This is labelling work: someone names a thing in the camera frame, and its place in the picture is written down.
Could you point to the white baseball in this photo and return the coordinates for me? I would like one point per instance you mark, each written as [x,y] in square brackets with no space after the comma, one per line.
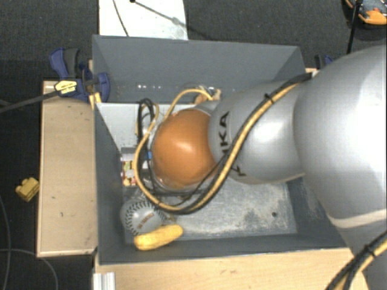
[139,217]

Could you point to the pale wood board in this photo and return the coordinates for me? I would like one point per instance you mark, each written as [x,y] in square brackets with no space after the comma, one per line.
[66,174]

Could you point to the white and red packet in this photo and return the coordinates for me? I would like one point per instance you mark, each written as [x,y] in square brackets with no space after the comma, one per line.
[128,171]

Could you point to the grey metal bin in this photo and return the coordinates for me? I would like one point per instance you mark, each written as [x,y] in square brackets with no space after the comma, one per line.
[242,210]

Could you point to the yellow toy banana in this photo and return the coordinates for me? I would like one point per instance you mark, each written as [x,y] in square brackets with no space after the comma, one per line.
[157,237]

